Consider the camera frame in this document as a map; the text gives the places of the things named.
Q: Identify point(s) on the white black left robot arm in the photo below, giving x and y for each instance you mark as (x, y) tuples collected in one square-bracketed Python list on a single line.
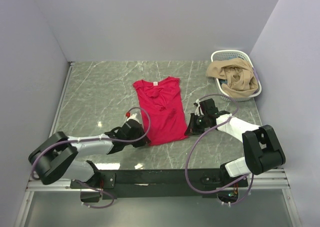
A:
[(55, 158)]

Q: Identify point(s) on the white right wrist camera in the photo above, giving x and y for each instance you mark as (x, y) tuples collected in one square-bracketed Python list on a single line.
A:
[(198, 110)]

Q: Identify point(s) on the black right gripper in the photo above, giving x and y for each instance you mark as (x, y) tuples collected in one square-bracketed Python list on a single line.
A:
[(192, 129)]

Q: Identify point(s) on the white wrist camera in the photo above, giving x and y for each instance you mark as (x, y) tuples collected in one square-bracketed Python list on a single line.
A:
[(198, 110), (133, 116)]

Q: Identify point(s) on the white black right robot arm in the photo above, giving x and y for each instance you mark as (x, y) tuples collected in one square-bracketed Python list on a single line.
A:
[(261, 147)]

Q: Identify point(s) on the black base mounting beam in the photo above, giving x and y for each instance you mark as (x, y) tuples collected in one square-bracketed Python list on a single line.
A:
[(139, 183)]

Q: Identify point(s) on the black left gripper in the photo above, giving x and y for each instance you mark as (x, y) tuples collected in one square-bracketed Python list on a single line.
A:
[(145, 141)]

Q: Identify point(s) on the tan t-shirt in basket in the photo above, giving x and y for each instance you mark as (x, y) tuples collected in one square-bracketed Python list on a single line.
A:
[(238, 74)]

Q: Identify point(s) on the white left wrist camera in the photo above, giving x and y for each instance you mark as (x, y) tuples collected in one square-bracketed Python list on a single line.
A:
[(133, 116)]

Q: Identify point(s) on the red t-shirt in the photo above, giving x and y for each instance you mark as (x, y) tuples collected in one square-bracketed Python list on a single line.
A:
[(163, 113)]

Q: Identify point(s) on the white perforated laundry basket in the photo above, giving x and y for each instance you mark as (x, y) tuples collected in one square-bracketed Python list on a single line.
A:
[(229, 54)]

